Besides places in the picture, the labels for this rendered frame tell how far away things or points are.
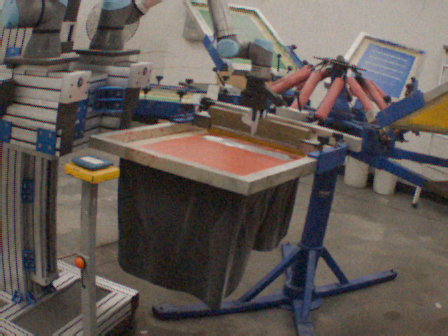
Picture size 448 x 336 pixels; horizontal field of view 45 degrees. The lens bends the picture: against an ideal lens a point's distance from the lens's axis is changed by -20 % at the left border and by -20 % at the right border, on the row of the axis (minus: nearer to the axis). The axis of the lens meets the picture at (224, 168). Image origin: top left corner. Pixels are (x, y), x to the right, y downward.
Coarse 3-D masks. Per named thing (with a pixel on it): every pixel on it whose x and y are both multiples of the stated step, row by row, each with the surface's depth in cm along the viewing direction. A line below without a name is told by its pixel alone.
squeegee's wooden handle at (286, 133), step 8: (208, 112) 244; (216, 112) 242; (224, 112) 240; (232, 112) 239; (240, 112) 238; (216, 120) 242; (224, 120) 241; (232, 120) 239; (240, 120) 237; (264, 120) 233; (272, 120) 232; (232, 128) 239; (240, 128) 238; (248, 128) 236; (264, 128) 233; (272, 128) 231; (280, 128) 230; (288, 128) 228; (296, 128) 227; (304, 128) 226; (264, 136) 233; (272, 136) 232; (280, 136) 230; (288, 136) 229; (296, 136) 227; (304, 136) 225; (296, 144) 227
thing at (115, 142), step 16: (144, 128) 222; (160, 128) 228; (176, 128) 237; (192, 128) 247; (96, 144) 197; (112, 144) 194; (128, 144) 194; (144, 160) 188; (160, 160) 185; (176, 160) 183; (304, 160) 208; (192, 176) 180; (208, 176) 178; (224, 176) 175; (240, 176) 176; (256, 176) 178; (272, 176) 184; (288, 176) 194; (240, 192) 173
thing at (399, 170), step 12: (360, 156) 287; (372, 156) 279; (384, 156) 278; (384, 168) 272; (396, 168) 264; (408, 180) 257; (420, 180) 249; (432, 180) 245; (444, 180) 237; (432, 192) 241; (444, 192) 214
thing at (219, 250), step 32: (128, 160) 202; (128, 192) 205; (160, 192) 198; (192, 192) 192; (224, 192) 186; (128, 224) 207; (160, 224) 200; (192, 224) 194; (224, 224) 188; (128, 256) 210; (160, 256) 202; (192, 256) 198; (224, 256) 190; (192, 288) 200
